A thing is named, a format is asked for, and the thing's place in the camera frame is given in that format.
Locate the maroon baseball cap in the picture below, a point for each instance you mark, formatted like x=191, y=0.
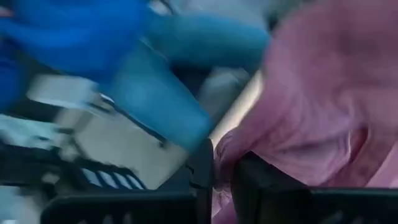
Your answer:
x=311, y=93

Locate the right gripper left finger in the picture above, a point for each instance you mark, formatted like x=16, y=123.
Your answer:
x=124, y=208

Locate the person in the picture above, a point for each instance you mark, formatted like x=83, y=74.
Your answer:
x=93, y=37

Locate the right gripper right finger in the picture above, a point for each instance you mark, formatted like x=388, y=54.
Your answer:
x=295, y=208

